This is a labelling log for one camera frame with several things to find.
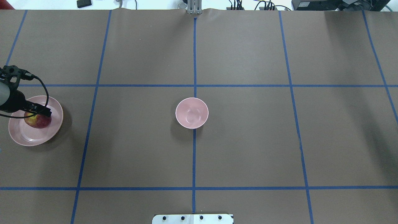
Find red yellow apple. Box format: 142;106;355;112
24;114;52;129

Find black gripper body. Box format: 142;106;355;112
0;89;37;113

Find black electronics case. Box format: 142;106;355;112
291;0;390;12

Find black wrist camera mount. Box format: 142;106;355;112
0;65;35;90

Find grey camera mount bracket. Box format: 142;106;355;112
186;0;203;15

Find pink plastic bowl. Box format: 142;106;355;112
175;97;209;129

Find small black box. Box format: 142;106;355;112
76;0;92;8

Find brown paper table cover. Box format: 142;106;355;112
1;8;397;224

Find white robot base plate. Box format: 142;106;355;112
152;214;234;224

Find pink plastic plate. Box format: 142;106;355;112
8;97;63;146

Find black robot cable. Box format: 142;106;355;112
0;73;49;119

